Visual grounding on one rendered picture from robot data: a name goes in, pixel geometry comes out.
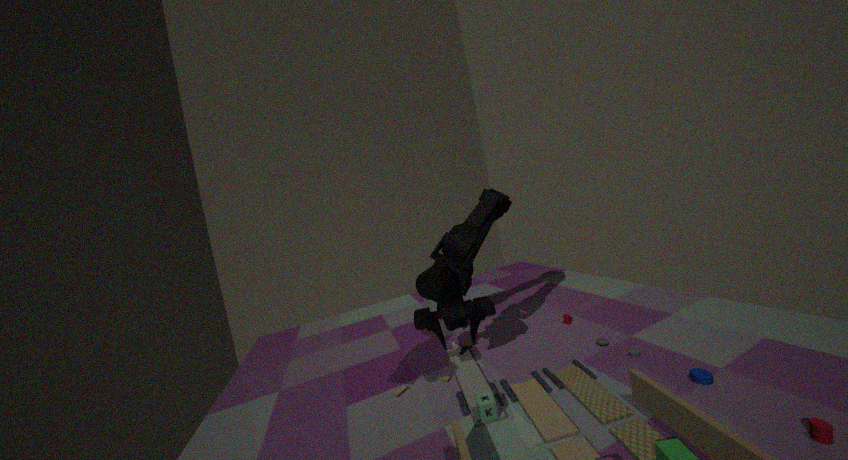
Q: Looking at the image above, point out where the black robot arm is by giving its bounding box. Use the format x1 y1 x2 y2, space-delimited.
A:
416 188 512 331

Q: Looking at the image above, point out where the blue flat disc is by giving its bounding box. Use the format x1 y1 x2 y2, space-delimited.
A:
689 368 714 385

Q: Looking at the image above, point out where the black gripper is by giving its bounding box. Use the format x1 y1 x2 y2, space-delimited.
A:
414 283 496 350

